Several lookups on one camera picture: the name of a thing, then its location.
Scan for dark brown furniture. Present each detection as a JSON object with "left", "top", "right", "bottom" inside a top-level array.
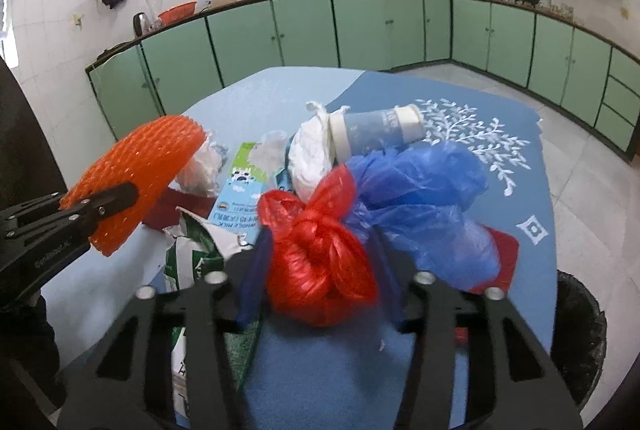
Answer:
[{"left": 0, "top": 57, "right": 68, "bottom": 211}]

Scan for white plastic bag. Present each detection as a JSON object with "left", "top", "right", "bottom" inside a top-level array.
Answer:
[{"left": 289, "top": 100, "right": 346, "bottom": 203}]

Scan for dark red packet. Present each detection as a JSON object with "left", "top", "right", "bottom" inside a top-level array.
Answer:
[{"left": 142, "top": 187, "right": 213, "bottom": 231}]

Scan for crumpled green white packet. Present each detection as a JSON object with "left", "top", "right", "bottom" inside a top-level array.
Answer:
[{"left": 162, "top": 207, "right": 261, "bottom": 416}]

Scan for red plastic basin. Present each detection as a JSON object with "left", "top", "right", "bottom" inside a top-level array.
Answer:
[{"left": 157, "top": 1, "right": 198, "bottom": 24}]

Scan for black trash bin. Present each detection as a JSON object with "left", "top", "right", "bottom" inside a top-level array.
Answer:
[{"left": 550, "top": 270, "right": 608, "bottom": 411}]

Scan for clear plastic cup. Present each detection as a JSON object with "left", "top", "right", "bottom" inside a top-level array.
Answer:
[{"left": 260, "top": 130, "right": 288, "bottom": 175}]

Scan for orange foam fruit net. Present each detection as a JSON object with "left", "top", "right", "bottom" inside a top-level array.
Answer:
[{"left": 60, "top": 115, "right": 208, "bottom": 258}]

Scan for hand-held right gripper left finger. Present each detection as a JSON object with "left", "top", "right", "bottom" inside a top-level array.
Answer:
[{"left": 56, "top": 230, "right": 275, "bottom": 430}]

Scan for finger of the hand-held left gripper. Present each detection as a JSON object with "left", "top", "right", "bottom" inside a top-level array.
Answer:
[{"left": 57, "top": 182, "right": 140, "bottom": 225}]

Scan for blue green milk carton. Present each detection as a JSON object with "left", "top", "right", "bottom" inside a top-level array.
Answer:
[{"left": 207, "top": 142, "right": 266, "bottom": 243}]

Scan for green lower kitchen cabinets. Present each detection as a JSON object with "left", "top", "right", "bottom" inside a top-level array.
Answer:
[{"left": 85, "top": 0, "right": 640, "bottom": 161}]

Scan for blue printed tablecloth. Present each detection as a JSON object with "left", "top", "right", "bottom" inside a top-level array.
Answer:
[{"left": 65, "top": 67, "right": 558, "bottom": 430}]

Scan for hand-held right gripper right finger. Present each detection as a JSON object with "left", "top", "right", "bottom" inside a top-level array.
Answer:
[{"left": 372, "top": 234, "right": 584, "bottom": 430}]

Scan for person's dark clothing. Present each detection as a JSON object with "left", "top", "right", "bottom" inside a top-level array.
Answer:
[{"left": 0, "top": 292, "right": 68, "bottom": 411}]

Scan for red flat packet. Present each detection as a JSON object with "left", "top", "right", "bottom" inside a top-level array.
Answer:
[{"left": 470, "top": 227, "right": 521, "bottom": 295}]

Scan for blue plastic bag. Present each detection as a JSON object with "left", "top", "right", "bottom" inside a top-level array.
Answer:
[{"left": 345, "top": 142, "right": 501, "bottom": 293}]

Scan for red plastic bag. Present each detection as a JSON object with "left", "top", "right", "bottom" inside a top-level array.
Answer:
[{"left": 257, "top": 165, "right": 378, "bottom": 328}]

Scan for white tissue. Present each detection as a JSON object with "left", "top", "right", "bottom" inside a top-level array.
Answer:
[{"left": 172, "top": 130, "right": 231, "bottom": 198}]

